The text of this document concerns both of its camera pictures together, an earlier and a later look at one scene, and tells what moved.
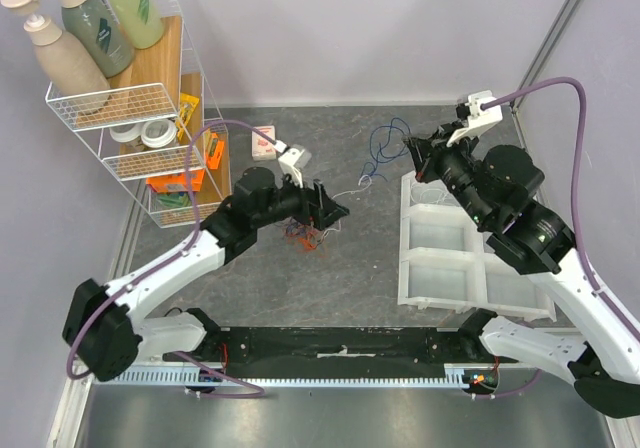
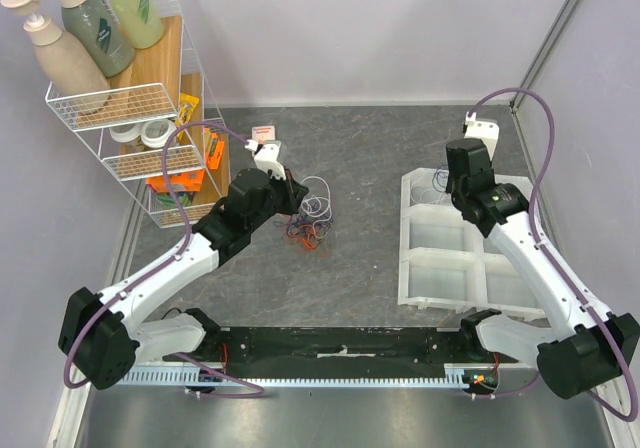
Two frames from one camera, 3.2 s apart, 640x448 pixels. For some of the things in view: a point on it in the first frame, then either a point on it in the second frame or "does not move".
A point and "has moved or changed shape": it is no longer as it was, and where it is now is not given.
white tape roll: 127,133 does not move
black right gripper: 430,153 to 456,188
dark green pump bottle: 91,25 does not move
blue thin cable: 374,171 has moved or changed shape
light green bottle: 138,15 does not move
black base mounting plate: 416,347 does not move
